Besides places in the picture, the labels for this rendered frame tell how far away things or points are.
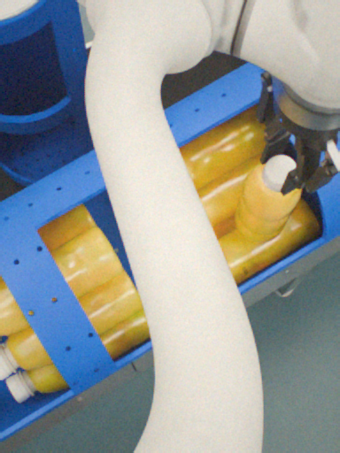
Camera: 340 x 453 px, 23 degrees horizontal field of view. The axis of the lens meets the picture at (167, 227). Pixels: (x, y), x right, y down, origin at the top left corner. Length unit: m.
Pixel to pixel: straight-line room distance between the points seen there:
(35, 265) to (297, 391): 1.34
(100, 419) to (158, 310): 1.76
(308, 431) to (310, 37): 1.72
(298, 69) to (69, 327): 0.51
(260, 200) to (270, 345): 1.26
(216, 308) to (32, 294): 0.57
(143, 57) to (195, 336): 0.22
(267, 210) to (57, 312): 0.29
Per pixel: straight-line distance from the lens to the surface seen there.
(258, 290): 1.41
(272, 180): 1.01
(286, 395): 2.28
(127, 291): 1.12
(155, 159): 0.55
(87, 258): 1.07
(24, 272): 1.05
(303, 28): 0.65
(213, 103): 1.14
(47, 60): 2.13
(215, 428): 0.46
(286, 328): 2.30
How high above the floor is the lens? 2.25
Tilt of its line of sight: 75 degrees down
